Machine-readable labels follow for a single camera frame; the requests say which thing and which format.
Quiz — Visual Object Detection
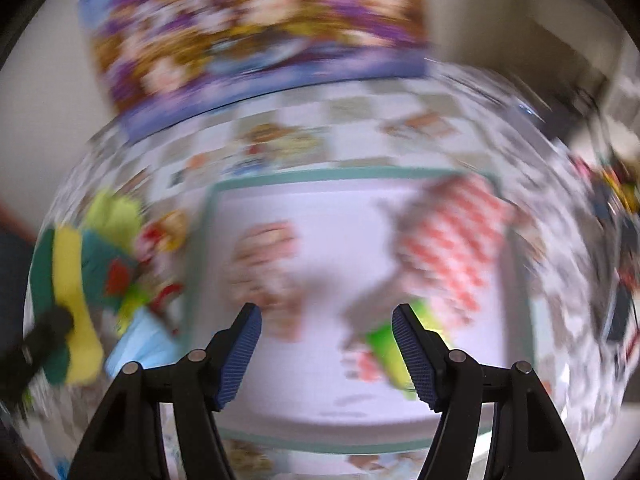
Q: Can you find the pink white knitted cloth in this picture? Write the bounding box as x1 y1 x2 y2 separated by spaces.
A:
222 220 303 343

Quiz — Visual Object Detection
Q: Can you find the pile of assorted clutter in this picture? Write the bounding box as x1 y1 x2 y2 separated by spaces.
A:
570 150 640 361

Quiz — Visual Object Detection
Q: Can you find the pink and white striped cloth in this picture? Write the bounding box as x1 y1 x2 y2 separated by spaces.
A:
377 175 516 356

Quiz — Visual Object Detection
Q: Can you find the blue face mask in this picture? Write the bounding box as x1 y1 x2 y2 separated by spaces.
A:
105 307 183 378

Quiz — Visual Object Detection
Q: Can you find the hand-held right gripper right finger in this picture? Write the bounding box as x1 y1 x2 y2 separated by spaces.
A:
391 302 586 480

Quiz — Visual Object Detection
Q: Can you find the teal plastic box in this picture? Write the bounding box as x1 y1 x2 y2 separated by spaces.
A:
82 230 143 311

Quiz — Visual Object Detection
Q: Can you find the checked tablecloth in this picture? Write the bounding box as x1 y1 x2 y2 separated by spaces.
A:
30 75 640 480

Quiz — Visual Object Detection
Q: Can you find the white tray with teal rim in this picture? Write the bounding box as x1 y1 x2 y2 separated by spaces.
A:
187 167 538 453

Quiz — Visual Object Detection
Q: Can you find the yellow-green cloth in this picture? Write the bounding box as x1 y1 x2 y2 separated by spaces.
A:
85 187 148 248

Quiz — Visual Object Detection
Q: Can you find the green and yellow sponge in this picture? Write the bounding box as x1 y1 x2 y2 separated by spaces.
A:
27 225 106 388

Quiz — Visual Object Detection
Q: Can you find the bright green cloth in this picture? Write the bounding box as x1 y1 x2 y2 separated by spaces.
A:
362 305 423 396

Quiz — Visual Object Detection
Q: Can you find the yellow and red toy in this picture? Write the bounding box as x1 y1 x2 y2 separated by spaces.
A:
137 210 191 261

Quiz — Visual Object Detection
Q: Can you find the flower painting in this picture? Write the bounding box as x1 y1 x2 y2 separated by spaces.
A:
77 0 433 143

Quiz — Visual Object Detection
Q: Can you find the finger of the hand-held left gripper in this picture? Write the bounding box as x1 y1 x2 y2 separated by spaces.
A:
0 307 76 406

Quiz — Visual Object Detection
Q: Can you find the red ring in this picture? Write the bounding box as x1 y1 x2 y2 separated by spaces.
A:
150 280 186 333

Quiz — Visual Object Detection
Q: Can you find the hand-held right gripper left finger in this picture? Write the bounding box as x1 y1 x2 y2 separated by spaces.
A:
67 302 263 480

